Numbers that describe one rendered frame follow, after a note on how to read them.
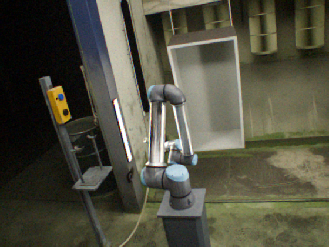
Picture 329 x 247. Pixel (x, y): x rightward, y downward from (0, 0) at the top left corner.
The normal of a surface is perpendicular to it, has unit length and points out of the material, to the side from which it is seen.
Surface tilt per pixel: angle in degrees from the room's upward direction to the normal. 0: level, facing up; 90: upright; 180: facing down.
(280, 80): 57
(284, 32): 90
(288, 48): 90
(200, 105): 102
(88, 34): 90
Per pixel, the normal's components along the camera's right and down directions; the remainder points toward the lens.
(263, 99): -0.30, -0.16
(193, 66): -0.16, 0.58
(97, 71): -0.24, 0.40
